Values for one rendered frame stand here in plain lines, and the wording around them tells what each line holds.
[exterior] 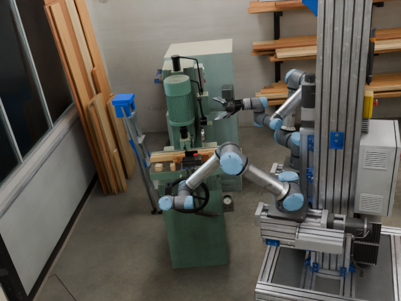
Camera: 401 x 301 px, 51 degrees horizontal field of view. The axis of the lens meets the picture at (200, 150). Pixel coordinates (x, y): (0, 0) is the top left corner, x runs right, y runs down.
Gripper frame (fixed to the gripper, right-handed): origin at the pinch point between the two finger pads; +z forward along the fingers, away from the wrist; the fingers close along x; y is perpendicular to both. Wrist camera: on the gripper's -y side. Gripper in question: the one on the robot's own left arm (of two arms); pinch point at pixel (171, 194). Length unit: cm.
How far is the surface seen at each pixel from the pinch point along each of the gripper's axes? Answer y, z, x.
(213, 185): -3.2, 26.1, 26.4
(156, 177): -10.5, 20.6, -13.2
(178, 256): 54, 57, -3
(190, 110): -55, 10, 13
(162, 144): -40, 253, -41
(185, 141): -34.4, 21.1, 8.4
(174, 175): -11.0, 20.8, -0.2
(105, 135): -47, 133, -80
